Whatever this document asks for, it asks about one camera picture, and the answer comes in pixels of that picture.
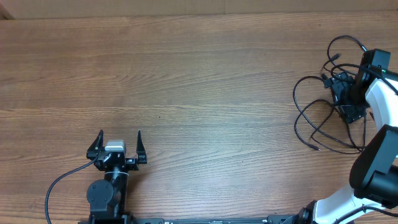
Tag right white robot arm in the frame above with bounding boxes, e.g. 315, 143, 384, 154
286, 49, 397, 223

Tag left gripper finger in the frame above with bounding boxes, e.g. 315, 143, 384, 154
136, 130, 147, 164
86, 129, 104, 161

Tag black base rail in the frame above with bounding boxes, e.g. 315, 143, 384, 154
78, 215, 299, 224

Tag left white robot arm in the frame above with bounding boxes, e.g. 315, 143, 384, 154
86, 131, 147, 223

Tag black USB cable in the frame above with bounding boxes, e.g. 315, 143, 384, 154
294, 98, 368, 155

